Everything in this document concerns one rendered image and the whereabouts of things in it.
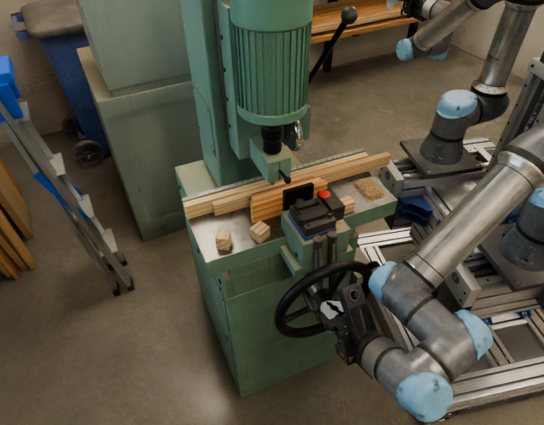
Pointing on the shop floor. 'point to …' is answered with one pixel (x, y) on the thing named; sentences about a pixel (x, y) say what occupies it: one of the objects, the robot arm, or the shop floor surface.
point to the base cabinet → (263, 331)
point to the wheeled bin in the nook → (67, 71)
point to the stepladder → (51, 170)
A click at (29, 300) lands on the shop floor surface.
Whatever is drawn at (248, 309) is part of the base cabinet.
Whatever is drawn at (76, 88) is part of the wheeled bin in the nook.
